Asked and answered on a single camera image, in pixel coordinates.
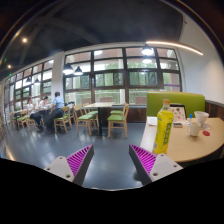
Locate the white mug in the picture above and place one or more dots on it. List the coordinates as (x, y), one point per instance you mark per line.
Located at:
(193, 129)

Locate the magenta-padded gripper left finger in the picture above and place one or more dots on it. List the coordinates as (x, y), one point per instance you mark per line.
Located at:
(59, 166)

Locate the small dark box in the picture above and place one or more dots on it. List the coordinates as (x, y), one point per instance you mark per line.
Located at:
(177, 124)

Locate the curved linear ceiling light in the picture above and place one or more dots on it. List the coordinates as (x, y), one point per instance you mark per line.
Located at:
(173, 43)

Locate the green upholstered bench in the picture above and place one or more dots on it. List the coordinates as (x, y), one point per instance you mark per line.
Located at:
(156, 103)

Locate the small blue-capped bottle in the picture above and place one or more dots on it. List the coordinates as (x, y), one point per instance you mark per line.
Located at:
(190, 119)

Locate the black-framed picture tablet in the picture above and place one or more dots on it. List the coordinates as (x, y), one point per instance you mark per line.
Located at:
(179, 113)

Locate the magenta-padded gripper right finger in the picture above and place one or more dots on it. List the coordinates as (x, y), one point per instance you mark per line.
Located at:
(163, 165)

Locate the white paper sheets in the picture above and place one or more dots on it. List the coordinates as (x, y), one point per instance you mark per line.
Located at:
(152, 121)

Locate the yellow drink bottle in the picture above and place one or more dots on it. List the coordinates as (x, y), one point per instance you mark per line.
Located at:
(163, 130)

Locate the person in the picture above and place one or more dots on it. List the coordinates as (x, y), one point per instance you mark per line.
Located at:
(31, 110)
(43, 103)
(56, 106)

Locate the wooden dining table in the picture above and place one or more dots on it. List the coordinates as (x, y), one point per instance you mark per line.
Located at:
(98, 105)

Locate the group of pendant lamps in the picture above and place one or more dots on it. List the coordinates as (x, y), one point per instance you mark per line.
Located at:
(147, 50)

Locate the group of wooden green-seat chairs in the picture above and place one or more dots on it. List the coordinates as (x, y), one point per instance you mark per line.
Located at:
(116, 117)

